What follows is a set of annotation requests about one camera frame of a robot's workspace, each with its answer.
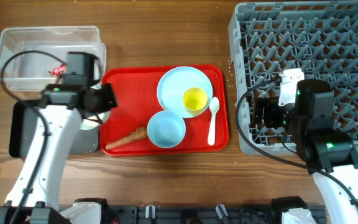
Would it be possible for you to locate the pale green bowl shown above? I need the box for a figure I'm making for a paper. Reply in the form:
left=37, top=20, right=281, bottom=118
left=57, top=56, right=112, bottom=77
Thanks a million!
left=80, top=111, right=110, bottom=130

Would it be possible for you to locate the red snack wrapper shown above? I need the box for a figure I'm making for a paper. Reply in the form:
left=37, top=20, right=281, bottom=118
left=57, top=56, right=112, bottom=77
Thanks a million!
left=48, top=63, right=67, bottom=78

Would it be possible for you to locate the white plastic spoon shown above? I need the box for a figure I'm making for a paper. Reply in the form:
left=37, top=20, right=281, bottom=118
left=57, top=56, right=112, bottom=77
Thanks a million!
left=208, top=97, right=220, bottom=146

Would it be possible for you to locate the large light blue plate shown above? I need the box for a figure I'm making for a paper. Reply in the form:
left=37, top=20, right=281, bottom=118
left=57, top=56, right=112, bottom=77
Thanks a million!
left=157, top=66, right=213, bottom=118

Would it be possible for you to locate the light blue bowl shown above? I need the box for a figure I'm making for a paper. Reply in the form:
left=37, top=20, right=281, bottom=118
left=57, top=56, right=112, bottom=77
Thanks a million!
left=147, top=111, right=186, bottom=148

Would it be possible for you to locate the yellow plastic cup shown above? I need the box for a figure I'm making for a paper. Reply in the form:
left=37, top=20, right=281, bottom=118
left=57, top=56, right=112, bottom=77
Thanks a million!
left=182, top=87, right=208, bottom=116

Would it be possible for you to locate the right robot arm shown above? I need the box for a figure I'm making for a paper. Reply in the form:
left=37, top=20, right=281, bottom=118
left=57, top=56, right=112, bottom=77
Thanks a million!
left=253, top=80, right=358, bottom=223

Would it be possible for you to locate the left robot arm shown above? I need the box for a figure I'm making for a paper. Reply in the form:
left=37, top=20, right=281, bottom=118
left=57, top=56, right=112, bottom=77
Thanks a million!
left=0, top=52, right=117, bottom=223

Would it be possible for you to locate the grey dishwasher rack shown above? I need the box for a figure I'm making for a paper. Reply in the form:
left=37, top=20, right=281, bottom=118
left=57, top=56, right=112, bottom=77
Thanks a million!
left=228, top=1, right=358, bottom=155

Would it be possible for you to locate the red serving tray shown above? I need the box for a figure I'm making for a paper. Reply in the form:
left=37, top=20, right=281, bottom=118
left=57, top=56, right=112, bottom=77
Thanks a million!
left=99, top=64, right=229, bottom=156

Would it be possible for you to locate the brown carrot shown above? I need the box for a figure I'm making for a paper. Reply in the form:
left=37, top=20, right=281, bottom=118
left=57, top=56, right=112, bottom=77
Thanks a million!
left=105, top=126, right=147, bottom=151

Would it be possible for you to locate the black tray bin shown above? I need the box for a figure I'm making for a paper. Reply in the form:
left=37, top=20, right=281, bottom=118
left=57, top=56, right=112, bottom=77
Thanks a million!
left=9, top=102, right=99, bottom=159

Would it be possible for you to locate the clear plastic bin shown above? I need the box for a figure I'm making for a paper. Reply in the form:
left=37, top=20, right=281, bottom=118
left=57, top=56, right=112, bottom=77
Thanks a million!
left=0, top=26, right=107, bottom=91

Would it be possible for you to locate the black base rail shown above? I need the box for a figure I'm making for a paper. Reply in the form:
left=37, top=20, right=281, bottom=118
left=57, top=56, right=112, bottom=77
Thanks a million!
left=57, top=203, right=328, bottom=224

